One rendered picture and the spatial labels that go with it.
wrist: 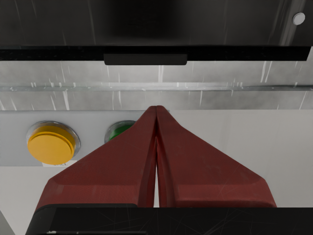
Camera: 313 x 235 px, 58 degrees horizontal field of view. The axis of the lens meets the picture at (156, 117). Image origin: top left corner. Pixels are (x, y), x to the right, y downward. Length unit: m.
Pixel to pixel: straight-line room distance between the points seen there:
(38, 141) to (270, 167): 0.34
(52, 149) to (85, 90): 0.06
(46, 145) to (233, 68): 0.17
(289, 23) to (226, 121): 0.20
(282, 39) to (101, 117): 0.15
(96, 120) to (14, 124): 0.07
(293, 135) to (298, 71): 0.20
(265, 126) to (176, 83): 0.20
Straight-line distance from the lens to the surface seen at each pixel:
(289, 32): 0.22
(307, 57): 0.25
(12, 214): 0.58
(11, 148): 0.30
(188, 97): 0.23
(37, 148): 0.27
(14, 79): 0.25
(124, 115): 0.24
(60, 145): 0.26
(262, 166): 0.46
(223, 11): 0.20
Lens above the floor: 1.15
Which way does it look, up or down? 53 degrees down
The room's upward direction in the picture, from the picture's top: 178 degrees clockwise
